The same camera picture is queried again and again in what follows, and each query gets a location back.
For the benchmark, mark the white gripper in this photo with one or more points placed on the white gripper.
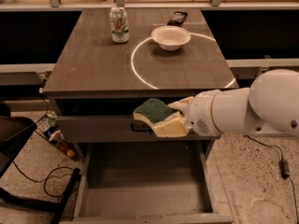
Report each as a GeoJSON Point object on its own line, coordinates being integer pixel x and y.
{"type": "Point", "coordinates": [200, 114]}

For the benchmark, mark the green and yellow sponge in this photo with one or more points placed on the green and yellow sponge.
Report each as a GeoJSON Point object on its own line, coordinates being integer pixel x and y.
{"type": "Point", "coordinates": [155, 112]}

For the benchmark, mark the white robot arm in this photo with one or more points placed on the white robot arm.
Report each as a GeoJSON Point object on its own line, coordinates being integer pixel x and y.
{"type": "Point", "coordinates": [269, 107]}

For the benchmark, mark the grey drawer cabinet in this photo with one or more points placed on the grey drawer cabinet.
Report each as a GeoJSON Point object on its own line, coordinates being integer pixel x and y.
{"type": "Point", "coordinates": [96, 77]}

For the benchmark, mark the grey bottom drawer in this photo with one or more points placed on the grey bottom drawer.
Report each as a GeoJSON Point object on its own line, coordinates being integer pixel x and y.
{"type": "Point", "coordinates": [146, 183]}

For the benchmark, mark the grey drawer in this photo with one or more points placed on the grey drawer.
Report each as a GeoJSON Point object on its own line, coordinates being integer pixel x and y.
{"type": "Point", "coordinates": [113, 129]}
{"type": "Point", "coordinates": [146, 183]}

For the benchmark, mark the grey middle drawer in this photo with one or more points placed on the grey middle drawer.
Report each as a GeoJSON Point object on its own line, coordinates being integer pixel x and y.
{"type": "Point", "coordinates": [113, 129]}

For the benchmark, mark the white bowl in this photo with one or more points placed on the white bowl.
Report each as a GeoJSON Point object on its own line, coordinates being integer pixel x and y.
{"type": "Point", "coordinates": [170, 37]}

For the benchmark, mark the green white soda can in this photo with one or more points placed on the green white soda can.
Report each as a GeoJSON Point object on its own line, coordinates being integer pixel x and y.
{"type": "Point", "coordinates": [119, 24]}

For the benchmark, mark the black chair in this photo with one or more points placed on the black chair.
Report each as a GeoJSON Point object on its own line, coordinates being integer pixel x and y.
{"type": "Point", "coordinates": [50, 171]}

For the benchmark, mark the wire basket with items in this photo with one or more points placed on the wire basket with items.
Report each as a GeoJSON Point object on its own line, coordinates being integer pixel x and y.
{"type": "Point", "coordinates": [48, 129]}

